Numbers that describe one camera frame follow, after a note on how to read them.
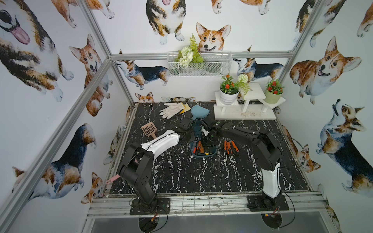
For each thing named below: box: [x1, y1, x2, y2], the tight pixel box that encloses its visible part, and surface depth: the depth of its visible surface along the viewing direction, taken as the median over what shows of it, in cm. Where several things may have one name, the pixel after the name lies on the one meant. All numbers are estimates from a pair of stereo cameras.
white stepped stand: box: [213, 82, 287, 120], surface depth 112 cm
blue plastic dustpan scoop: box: [190, 104, 210, 121], surface depth 120 cm
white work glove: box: [159, 101, 186, 120], surface depth 116 cm
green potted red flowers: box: [264, 78, 286, 105], surface depth 95 cm
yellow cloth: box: [179, 101, 192, 115], surface depth 119 cm
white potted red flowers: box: [219, 73, 240, 106], surface depth 91 cm
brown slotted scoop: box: [140, 121, 157, 140], surface depth 108 cm
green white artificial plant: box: [174, 33, 204, 67], surface depth 82 cm
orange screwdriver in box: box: [226, 137, 233, 155], surface depth 95 cm
